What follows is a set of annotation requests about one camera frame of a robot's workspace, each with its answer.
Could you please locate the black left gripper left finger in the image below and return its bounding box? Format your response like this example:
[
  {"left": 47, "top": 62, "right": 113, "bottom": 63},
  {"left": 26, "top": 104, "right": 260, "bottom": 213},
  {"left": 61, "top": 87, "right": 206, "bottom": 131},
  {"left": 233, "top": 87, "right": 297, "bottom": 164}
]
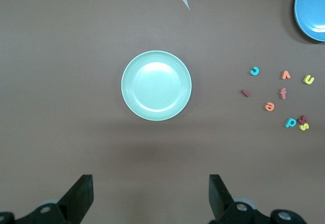
[{"left": 15, "top": 174, "right": 94, "bottom": 224}]

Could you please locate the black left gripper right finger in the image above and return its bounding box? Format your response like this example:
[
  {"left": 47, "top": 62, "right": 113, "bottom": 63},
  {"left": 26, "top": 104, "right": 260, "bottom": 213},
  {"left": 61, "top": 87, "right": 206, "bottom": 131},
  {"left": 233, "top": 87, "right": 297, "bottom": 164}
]
[{"left": 209, "top": 174, "right": 270, "bottom": 224}]

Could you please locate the teal foam letter p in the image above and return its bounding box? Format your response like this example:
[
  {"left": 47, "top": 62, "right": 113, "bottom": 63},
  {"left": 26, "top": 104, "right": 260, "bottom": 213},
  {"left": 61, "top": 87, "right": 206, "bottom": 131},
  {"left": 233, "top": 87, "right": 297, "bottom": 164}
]
[{"left": 284, "top": 117, "right": 298, "bottom": 129}]

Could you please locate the brown table cover mat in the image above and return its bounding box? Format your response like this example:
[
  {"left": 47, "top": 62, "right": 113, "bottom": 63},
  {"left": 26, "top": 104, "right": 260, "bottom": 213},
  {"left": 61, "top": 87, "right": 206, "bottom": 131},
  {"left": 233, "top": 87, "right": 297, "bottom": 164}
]
[{"left": 0, "top": 0, "right": 325, "bottom": 224}]

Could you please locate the light green plate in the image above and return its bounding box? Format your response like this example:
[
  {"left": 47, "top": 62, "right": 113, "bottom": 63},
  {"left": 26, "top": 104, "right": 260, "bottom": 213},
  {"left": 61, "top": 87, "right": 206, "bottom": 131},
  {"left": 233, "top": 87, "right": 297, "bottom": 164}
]
[{"left": 121, "top": 50, "right": 192, "bottom": 122}]

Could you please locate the blue plate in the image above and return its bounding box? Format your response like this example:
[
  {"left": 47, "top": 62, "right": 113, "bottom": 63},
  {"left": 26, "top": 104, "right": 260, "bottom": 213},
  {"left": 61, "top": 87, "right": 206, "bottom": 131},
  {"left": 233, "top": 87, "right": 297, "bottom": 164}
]
[{"left": 294, "top": 0, "right": 325, "bottom": 43}]

